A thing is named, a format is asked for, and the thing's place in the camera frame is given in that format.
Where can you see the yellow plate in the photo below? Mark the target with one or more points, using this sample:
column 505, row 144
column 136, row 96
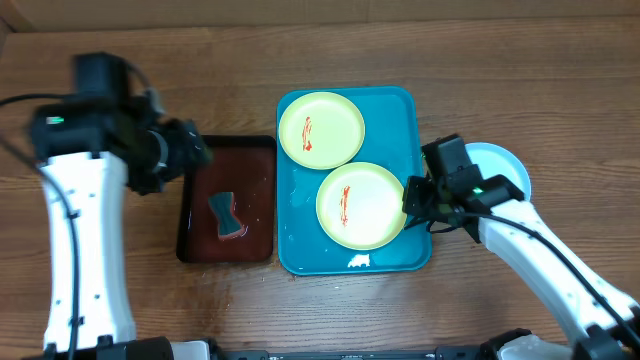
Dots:
column 321, row 130
column 359, row 206

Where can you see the green and red sponge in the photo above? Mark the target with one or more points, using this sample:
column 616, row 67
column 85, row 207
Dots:
column 223, row 207

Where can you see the black tray with red water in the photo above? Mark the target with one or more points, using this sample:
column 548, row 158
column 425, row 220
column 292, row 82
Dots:
column 246, row 166

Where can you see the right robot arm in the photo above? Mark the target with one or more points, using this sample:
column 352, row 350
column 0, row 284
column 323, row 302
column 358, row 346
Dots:
column 599, row 321

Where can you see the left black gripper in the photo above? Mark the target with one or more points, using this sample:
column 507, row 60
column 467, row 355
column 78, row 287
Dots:
column 190, row 152

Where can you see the light blue plate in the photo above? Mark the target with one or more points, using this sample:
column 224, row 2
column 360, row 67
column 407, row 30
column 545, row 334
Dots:
column 494, row 160

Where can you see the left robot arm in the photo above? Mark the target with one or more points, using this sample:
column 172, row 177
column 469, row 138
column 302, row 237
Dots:
column 90, row 152

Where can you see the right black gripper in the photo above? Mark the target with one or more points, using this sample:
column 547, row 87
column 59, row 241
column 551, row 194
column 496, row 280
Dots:
column 417, row 198

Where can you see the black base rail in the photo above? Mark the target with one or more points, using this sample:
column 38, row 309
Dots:
column 440, row 353

